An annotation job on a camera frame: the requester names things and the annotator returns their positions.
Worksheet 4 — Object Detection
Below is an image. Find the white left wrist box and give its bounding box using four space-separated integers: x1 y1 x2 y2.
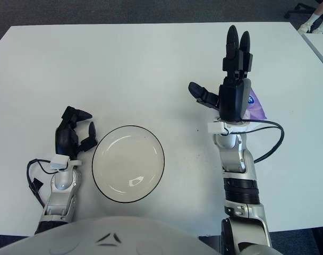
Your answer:
51 156 69 169

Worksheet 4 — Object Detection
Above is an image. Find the person foot in white sock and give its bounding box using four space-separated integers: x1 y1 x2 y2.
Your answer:
310 18 323 35
296 12 323 32

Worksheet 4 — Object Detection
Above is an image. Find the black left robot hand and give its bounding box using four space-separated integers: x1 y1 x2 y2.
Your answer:
55 106 98 160

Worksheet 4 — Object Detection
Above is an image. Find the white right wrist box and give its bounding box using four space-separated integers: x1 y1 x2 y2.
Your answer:
207 121 226 134

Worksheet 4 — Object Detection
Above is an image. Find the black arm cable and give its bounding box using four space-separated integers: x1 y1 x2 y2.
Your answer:
27 158 57 209
225 120 285 163

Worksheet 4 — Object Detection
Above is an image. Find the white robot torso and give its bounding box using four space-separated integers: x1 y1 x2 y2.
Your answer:
0 216 223 255

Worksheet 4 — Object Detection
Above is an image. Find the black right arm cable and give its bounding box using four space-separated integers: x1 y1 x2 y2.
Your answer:
225 120 285 163

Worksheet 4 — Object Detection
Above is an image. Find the white side table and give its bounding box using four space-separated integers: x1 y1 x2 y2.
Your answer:
302 31 323 74

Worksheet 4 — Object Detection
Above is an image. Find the black office chair base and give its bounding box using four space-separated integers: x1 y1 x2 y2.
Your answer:
283 2 321 19

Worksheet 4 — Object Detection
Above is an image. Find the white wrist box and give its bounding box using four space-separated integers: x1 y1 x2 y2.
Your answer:
207 121 226 134
51 156 69 169

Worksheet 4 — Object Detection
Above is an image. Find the purple tissue paper pack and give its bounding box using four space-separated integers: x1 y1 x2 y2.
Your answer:
242 88 268 121

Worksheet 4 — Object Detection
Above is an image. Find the white plate with black rim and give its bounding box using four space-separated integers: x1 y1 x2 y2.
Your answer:
91 125 165 204

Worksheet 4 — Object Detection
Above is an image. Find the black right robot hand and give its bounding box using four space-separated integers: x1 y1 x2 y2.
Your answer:
188 25 254 122

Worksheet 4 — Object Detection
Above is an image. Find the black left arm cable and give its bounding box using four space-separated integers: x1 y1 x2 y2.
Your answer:
27 158 57 209

